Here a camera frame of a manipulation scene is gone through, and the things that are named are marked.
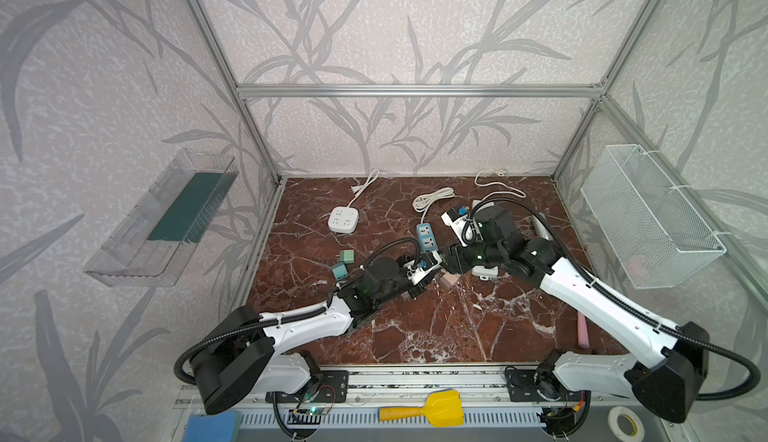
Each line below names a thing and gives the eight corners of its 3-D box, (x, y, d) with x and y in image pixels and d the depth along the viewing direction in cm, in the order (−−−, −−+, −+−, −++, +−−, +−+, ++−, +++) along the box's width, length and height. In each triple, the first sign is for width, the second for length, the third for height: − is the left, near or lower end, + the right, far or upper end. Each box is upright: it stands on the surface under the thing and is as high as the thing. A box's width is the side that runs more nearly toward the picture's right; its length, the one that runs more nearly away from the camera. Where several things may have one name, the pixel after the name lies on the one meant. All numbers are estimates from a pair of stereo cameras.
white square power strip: (328, 233, 106) (326, 228, 104) (332, 211, 112) (330, 206, 110) (356, 233, 106) (355, 228, 104) (359, 211, 112) (358, 206, 110)
